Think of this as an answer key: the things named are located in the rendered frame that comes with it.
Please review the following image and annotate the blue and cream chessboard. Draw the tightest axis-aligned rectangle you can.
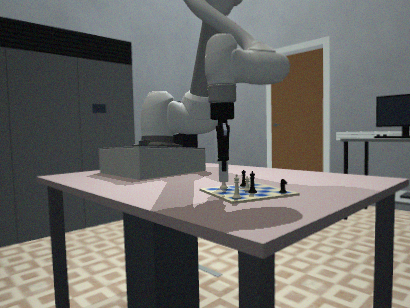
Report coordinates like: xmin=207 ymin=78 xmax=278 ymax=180
xmin=200 ymin=183 xmax=300 ymax=204

